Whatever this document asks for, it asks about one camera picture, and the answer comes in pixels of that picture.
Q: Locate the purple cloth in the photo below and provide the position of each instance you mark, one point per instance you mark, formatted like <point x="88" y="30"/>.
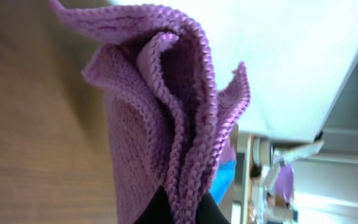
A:
<point x="167" y="121"/>
<point x="228" y="153"/>

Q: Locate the blue cloth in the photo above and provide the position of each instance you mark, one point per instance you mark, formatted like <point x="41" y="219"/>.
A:
<point x="222" y="181"/>

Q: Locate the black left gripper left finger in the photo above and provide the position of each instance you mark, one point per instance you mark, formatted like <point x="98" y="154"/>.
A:
<point x="158" y="210"/>

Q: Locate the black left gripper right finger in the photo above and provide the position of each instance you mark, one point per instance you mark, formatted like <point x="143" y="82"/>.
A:
<point x="208" y="212"/>

